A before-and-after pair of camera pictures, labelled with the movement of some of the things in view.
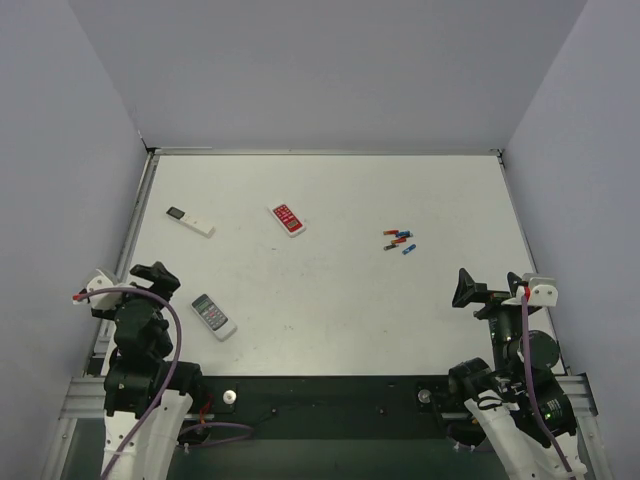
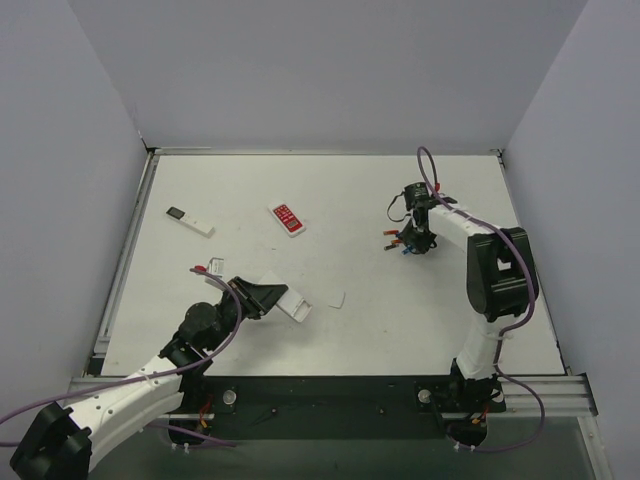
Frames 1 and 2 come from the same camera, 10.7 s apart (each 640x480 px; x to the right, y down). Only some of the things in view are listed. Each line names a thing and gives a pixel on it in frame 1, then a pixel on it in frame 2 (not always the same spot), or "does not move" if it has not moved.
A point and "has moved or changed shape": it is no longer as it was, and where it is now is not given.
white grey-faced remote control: (213, 317) has moved or changed shape
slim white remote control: (190, 221) does not move
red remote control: (289, 222) does not move
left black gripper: (151, 288) -> (245, 298)
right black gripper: (493, 303) -> (417, 238)
